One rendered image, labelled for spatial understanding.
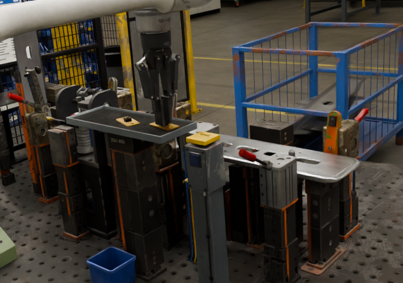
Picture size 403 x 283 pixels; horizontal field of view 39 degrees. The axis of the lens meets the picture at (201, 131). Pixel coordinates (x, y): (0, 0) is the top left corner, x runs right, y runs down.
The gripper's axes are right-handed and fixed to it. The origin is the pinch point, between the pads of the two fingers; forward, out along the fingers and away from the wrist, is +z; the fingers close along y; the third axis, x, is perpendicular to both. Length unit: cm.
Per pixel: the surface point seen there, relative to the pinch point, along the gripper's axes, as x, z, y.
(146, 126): 3.9, 4.1, -2.7
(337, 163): -27, 20, 38
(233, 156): -0.4, 19.7, 24.0
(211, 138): -17.4, 4.2, 0.3
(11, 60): 140, 4, 24
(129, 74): 293, 60, 194
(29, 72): 81, -1, 4
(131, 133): 2.5, 4.2, -8.8
